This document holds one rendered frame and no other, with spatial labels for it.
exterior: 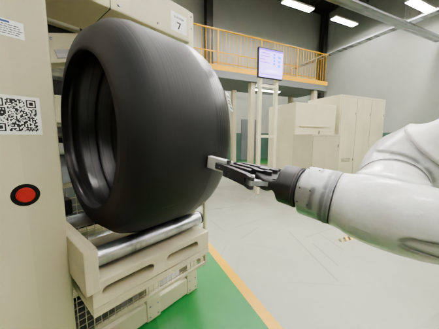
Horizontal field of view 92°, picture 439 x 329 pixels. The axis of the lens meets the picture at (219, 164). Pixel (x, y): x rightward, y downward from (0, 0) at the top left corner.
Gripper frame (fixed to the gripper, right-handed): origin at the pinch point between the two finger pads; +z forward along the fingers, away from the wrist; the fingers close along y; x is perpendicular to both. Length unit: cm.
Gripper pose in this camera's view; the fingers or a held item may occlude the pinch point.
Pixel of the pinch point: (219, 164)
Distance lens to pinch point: 51.6
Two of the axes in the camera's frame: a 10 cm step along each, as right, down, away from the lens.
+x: -1.0, 9.7, 2.1
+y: -6.6, 0.9, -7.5
